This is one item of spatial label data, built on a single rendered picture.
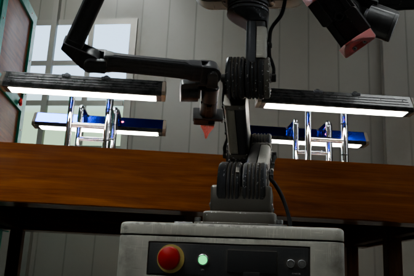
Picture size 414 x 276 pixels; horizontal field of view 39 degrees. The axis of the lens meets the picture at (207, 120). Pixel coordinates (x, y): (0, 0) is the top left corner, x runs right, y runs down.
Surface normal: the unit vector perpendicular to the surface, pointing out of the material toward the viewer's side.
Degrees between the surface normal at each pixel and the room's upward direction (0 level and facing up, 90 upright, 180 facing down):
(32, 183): 90
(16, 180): 90
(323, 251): 90
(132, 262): 90
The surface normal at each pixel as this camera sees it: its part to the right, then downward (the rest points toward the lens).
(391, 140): -0.14, -0.27
